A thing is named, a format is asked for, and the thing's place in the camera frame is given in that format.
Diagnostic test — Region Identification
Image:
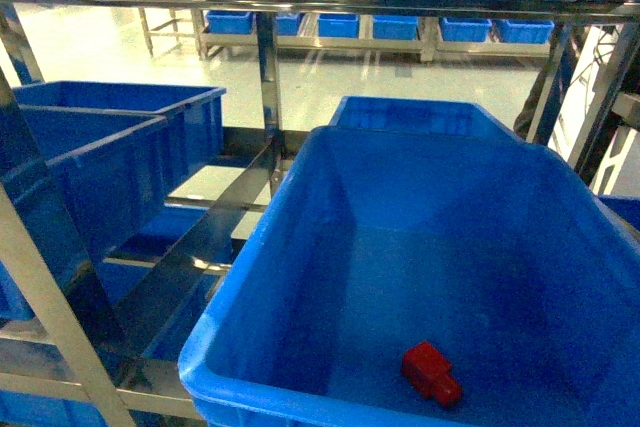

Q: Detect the large blue bin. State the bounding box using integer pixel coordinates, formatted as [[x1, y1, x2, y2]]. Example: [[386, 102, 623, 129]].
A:
[[178, 127, 639, 426]]

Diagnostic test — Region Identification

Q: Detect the large steel shelf rack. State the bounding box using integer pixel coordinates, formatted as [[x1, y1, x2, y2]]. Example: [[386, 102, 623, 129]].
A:
[[1, 0, 639, 426]]

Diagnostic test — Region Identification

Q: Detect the red toy block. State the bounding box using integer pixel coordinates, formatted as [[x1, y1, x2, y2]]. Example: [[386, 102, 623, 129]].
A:
[[401, 342, 463, 408]]

